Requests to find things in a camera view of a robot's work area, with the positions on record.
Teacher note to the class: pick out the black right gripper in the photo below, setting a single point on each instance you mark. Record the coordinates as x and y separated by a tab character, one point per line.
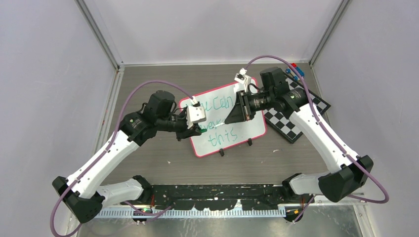
241	111

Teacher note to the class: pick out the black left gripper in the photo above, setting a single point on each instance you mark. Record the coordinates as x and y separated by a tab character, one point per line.
187	132

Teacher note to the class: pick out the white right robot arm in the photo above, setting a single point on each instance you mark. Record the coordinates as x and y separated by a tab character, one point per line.
346	170

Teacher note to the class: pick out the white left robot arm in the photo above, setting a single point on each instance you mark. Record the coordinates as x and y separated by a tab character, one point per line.
83	191

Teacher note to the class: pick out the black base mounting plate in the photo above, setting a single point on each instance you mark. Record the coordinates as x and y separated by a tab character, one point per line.
219	197

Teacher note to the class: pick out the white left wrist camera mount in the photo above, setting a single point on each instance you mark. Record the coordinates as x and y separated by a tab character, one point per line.
195	113

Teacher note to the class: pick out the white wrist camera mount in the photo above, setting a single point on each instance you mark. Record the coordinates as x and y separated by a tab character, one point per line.
195	113
242	78

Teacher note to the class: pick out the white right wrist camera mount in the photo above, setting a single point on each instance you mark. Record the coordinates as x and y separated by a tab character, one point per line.
242	78

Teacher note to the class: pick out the aluminium frame rail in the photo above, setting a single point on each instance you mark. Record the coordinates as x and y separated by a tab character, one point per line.
283	210

